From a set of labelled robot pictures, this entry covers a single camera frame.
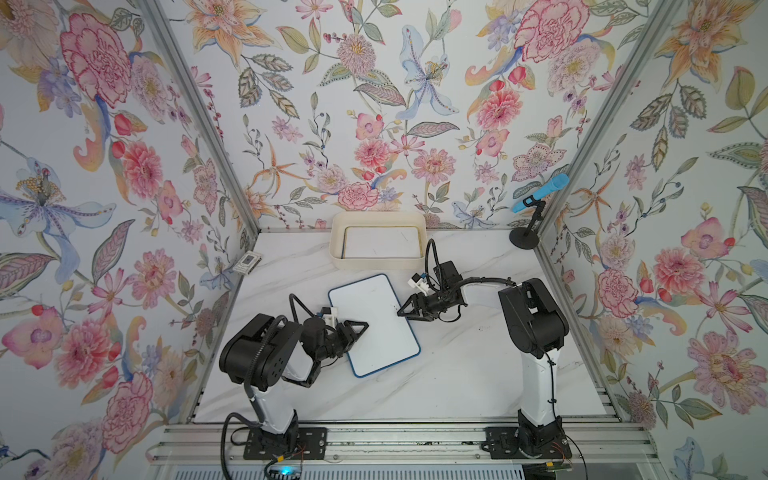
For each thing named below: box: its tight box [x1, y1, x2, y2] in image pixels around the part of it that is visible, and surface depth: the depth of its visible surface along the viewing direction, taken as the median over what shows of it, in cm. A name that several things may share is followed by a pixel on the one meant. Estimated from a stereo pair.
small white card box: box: [233, 250, 262, 275], surface depth 112 cm
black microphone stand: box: [509, 195, 546, 250], surface depth 119 cm
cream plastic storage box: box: [329, 211, 427, 270], surface depth 119 cm
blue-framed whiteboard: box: [328, 274, 421, 378], surface depth 94 cm
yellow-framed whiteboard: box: [341, 226, 422, 259], surface depth 120 cm
